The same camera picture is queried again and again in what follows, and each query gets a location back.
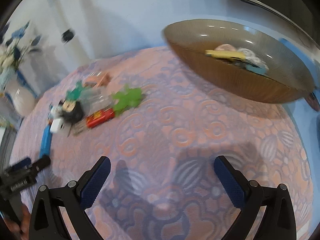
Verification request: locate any blue rectangular case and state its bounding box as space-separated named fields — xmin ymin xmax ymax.
xmin=39 ymin=125 xmax=52 ymax=158

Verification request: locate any white power adapter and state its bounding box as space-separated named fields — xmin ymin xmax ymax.
xmin=50 ymin=118 xmax=71 ymax=136

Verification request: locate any blue white chibi figurine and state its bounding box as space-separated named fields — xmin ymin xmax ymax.
xmin=48 ymin=100 xmax=84 ymax=125

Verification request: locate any red small box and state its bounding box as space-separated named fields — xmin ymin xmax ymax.
xmin=86 ymin=108 xmax=115 ymax=129

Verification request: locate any clear plastic tape dispenser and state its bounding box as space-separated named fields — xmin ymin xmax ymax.
xmin=81 ymin=92 xmax=113 ymax=115

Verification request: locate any light green plastic splash piece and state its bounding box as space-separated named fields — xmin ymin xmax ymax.
xmin=111 ymin=84 xmax=143 ymax=116

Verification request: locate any light blue plastic splash piece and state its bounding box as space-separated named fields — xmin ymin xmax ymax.
xmin=245 ymin=63 xmax=268 ymax=75

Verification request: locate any brown glass bowl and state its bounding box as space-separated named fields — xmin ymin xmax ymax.
xmin=163 ymin=19 xmax=316 ymax=104

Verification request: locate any red robed figurine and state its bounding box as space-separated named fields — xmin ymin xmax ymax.
xmin=214 ymin=44 xmax=238 ymax=51

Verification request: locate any person's left hand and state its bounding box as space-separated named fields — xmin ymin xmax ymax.
xmin=3 ymin=203 xmax=32 ymax=235

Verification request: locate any white ceramic vase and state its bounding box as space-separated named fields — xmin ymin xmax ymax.
xmin=4 ymin=76 xmax=36 ymax=118

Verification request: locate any pink floral tablecloth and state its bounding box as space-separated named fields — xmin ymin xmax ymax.
xmin=10 ymin=47 xmax=313 ymax=239

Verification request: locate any white lamp pole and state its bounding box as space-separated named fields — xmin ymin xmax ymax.
xmin=47 ymin=0 xmax=91 ymax=66

